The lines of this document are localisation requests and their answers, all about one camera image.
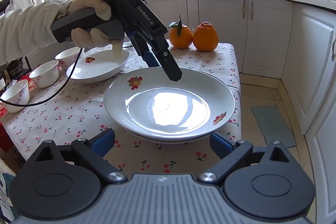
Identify large white fruit plate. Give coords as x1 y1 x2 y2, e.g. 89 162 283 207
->
124 130 211 144
104 68 236 140

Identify small white fruit plate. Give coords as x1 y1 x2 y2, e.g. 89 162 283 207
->
66 50 130 84

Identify white floral bowl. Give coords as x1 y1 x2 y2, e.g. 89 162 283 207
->
55 47 84 71
29 60 59 89

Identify white kitchen cabinets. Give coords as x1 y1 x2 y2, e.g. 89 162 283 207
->
141 0 336 224

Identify left hand in white glove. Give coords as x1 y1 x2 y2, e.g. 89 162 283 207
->
67 0 124 59

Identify orange with green leaf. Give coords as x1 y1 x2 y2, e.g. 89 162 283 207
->
168 17 193 50

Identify cherry print tablecloth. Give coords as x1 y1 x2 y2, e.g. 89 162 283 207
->
1 43 242 176

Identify bumpy orange without leaf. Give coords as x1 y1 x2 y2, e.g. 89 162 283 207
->
193 22 219 52

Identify green floor mat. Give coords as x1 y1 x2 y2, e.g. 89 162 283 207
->
251 106 296 148

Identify red milk tea carton box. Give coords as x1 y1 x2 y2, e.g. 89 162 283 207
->
0 122 14 153

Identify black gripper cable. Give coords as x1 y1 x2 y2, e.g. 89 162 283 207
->
0 48 85 107

